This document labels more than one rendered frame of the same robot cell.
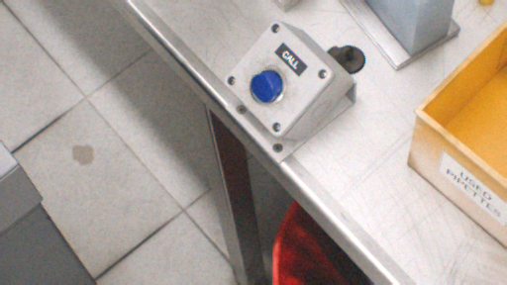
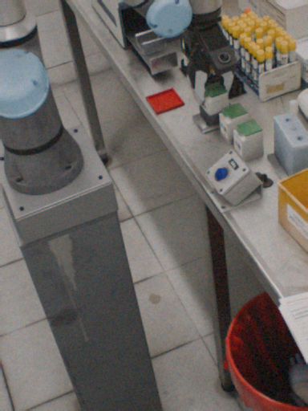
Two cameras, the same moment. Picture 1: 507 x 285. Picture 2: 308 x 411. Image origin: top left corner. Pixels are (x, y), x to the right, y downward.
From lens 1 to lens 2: 0.65 m
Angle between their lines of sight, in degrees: 24
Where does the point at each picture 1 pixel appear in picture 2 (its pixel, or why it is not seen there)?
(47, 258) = (114, 252)
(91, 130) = (163, 287)
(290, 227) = (244, 312)
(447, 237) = (287, 251)
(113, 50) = (185, 252)
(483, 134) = not seen: outside the picture
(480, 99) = not seen: outside the picture
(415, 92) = not seen: hidden behind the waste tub
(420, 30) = (296, 167)
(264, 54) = (224, 162)
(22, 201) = (109, 204)
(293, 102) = (230, 181)
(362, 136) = (261, 209)
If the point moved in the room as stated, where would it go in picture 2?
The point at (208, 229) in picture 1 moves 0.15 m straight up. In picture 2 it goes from (212, 350) to (208, 320)
